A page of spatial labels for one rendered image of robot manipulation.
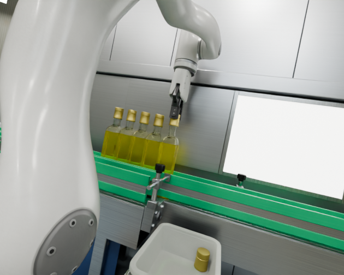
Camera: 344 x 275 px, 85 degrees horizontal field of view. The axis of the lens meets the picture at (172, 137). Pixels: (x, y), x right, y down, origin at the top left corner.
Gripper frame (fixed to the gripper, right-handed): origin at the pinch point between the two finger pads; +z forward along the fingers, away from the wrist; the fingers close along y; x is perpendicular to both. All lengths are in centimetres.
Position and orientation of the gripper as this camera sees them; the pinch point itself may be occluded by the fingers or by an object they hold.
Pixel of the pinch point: (176, 113)
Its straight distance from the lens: 68.6
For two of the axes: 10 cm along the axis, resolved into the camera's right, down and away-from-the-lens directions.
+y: -2.5, -0.4, -9.7
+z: -2.0, 9.8, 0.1
